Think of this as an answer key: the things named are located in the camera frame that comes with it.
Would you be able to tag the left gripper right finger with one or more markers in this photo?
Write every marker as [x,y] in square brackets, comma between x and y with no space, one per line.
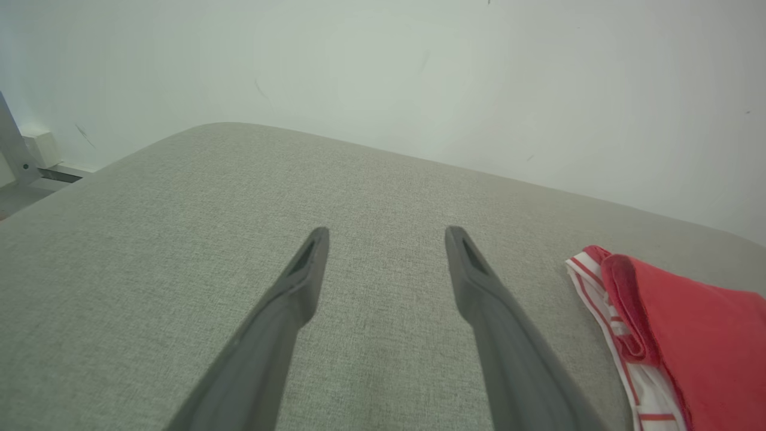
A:
[508,347]

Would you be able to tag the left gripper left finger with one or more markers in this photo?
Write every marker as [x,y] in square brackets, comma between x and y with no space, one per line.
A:
[263,341]

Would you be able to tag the red basketball jersey white trim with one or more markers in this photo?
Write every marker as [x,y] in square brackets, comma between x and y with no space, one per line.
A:
[706,347]

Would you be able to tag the black white baseboard strip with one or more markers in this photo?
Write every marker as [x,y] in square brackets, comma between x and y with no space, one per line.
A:
[63,173]

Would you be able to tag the white wall conduit box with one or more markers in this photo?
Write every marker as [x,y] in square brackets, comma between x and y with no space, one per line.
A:
[43,148]

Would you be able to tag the grey metal frame leg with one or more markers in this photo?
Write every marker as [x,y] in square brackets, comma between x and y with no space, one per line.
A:
[15,149]

